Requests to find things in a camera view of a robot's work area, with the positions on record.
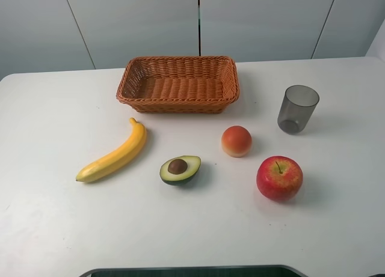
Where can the halved avocado with pit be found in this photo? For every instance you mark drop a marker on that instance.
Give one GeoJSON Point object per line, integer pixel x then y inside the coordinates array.
{"type": "Point", "coordinates": [180, 170]}

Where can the brown wicker basket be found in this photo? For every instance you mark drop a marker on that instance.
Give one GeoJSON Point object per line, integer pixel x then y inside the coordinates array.
{"type": "Point", "coordinates": [179, 84]}

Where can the orange peach fruit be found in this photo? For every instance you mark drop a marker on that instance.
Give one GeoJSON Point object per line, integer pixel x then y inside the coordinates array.
{"type": "Point", "coordinates": [236, 141]}

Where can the yellow banana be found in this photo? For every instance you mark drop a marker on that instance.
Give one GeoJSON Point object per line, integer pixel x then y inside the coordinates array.
{"type": "Point", "coordinates": [118, 158]}

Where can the red apple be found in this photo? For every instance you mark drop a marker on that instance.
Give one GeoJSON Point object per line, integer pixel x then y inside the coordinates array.
{"type": "Point", "coordinates": [279, 178]}

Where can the grey translucent plastic cup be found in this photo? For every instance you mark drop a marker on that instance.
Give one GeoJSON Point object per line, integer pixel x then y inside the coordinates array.
{"type": "Point", "coordinates": [298, 105]}

